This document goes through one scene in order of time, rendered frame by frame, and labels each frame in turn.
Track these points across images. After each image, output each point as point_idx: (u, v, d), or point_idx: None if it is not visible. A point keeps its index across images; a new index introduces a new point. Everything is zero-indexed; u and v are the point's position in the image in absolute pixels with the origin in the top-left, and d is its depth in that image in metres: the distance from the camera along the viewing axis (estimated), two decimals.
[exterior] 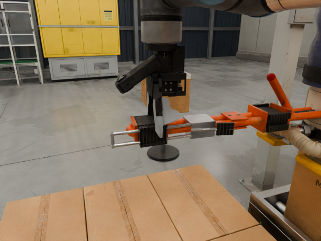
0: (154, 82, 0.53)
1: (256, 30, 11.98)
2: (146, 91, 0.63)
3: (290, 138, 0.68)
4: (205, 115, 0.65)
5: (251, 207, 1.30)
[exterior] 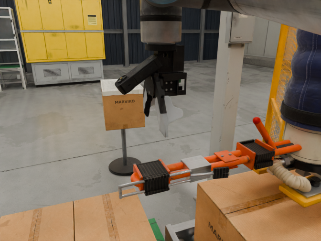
0: (155, 82, 0.53)
1: None
2: (143, 87, 0.63)
3: (274, 171, 0.77)
4: (200, 158, 0.71)
5: (166, 240, 1.25)
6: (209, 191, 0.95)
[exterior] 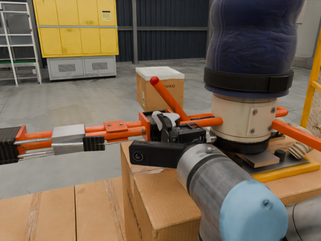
0: None
1: None
2: (160, 116, 0.52)
3: None
4: (79, 126, 0.56)
5: None
6: (128, 151, 0.75)
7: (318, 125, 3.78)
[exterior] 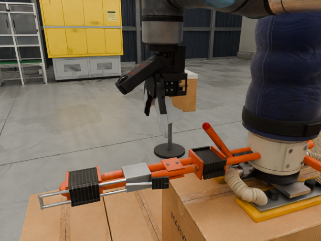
0: (156, 83, 0.53)
1: None
2: (144, 87, 0.63)
3: (228, 181, 0.71)
4: (143, 166, 0.66)
5: None
6: None
7: None
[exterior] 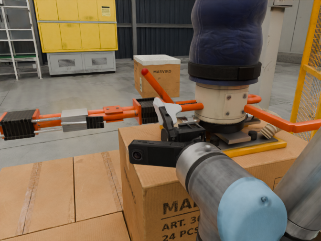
0: None
1: None
2: (162, 114, 0.50)
3: None
4: (82, 110, 0.68)
5: None
6: (124, 134, 0.87)
7: (313, 114, 3.85)
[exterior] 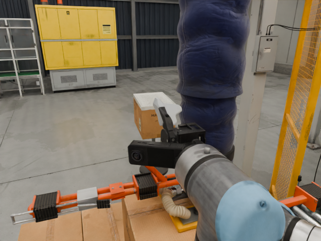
0: None
1: None
2: (162, 114, 0.50)
3: (162, 201, 0.92)
4: (93, 190, 0.87)
5: None
6: (126, 195, 1.07)
7: None
